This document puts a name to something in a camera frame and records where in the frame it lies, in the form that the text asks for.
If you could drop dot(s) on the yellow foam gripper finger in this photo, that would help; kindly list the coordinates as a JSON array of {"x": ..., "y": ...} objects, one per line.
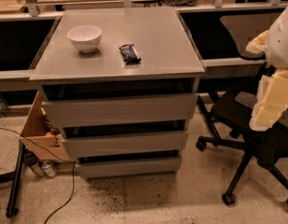
[
  {"x": 258, "y": 44},
  {"x": 271, "y": 100}
]

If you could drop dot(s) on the grey top drawer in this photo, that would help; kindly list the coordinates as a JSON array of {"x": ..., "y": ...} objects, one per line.
[{"x": 120, "y": 111}]

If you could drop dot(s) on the grey drawer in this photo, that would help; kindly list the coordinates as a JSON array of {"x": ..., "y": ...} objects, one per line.
[
  {"x": 124, "y": 144},
  {"x": 120, "y": 111},
  {"x": 134, "y": 167}
]

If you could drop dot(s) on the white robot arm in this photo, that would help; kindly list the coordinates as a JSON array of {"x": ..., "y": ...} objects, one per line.
[{"x": 276, "y": 49}]

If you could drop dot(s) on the grey middle drawer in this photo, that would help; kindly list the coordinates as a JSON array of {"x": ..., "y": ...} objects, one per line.
[{"x": 124, "y": 144}]

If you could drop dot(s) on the grey drawer cabinet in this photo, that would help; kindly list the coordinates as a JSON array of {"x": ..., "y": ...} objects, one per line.
[{"x": 169, "y": 65}]

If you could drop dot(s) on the grey bottom drawer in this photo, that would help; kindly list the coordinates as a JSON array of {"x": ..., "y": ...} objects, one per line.
[{"x": 134, "y": 167}]

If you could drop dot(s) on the black office chair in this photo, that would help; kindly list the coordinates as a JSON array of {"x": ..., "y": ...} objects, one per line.
[{"x": 234, "y": 109}]

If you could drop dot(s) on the dark blue snack packet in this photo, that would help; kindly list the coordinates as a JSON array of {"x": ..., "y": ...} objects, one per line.
[{"x": 129, "y": 53}]

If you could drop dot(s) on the white ceramic bowl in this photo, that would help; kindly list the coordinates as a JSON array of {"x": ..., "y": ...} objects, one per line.
[{"x": 85, "y": 38}]

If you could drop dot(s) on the brown cardboard box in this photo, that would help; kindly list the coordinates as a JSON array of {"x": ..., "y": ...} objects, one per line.
[{"x": 40, "y": 137}]

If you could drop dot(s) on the silver can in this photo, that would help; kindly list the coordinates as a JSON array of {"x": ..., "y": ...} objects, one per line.
[{"x": 49, "y": 168}]

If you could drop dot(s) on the dark bottle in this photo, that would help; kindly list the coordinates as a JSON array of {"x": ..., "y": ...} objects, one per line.
[{"x": 32, "y": 162}]

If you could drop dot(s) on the black stand leg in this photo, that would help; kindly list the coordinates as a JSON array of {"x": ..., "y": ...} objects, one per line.
[{"x": 14, "y": 177}]

